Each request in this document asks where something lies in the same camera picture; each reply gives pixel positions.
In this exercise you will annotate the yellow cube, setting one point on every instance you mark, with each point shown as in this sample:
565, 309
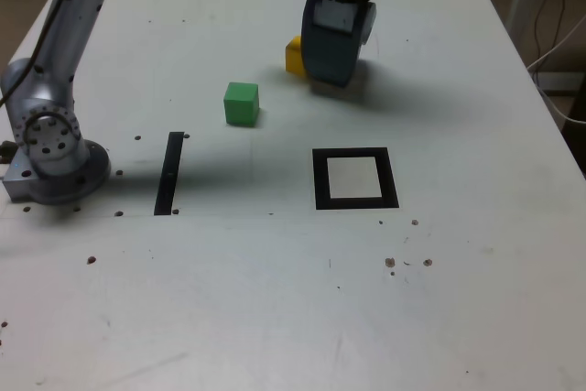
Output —
294, 59

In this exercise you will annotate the black tape square outline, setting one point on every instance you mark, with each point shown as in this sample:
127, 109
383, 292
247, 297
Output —
320, 180

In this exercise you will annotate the black tape strip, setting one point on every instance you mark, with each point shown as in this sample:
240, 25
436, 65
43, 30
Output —
168, 176

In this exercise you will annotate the green cube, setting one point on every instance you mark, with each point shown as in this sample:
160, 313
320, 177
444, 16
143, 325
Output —
240, 105

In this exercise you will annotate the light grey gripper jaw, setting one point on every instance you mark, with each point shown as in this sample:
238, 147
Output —
371, 20

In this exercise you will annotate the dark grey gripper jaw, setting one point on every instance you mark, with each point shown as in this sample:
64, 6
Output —
332, 50

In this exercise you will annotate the white wall trunking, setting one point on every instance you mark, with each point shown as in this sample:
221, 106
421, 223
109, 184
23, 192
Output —
563, 81

